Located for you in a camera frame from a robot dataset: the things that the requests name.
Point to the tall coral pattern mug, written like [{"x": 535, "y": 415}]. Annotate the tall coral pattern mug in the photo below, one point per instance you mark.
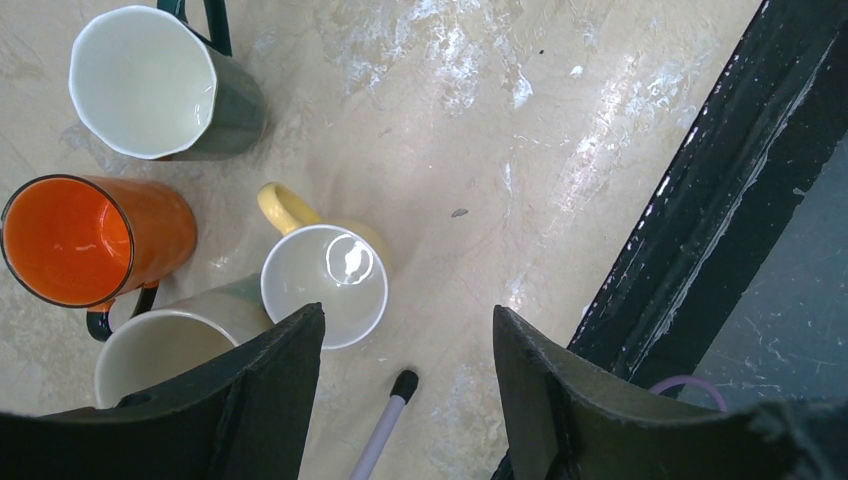
[{"x": 163, "y": 343}]

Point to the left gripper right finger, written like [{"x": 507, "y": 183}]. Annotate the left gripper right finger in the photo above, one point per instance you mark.
[{"x": 566, "y": 418}]

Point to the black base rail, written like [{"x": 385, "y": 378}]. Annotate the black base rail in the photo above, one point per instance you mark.
[{"x": 736, "y": 271}]

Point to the yellow mug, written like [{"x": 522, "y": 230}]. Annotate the yellow mug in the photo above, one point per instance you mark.
[{"x": 342, "y": 264}]

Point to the dark green mug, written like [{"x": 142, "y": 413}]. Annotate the dark green mug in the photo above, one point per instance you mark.
[{"x": 149, "y": 86}]

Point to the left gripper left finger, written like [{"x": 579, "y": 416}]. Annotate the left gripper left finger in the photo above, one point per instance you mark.
[{"x": 242, "y": 415}]

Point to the orange mug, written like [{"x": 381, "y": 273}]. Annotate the orange mug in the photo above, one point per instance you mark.
[{"x": 82, "y": 241}]

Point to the tripod stand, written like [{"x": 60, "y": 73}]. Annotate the tripod stand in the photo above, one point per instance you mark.
[{"x": 403, "y": 389}]

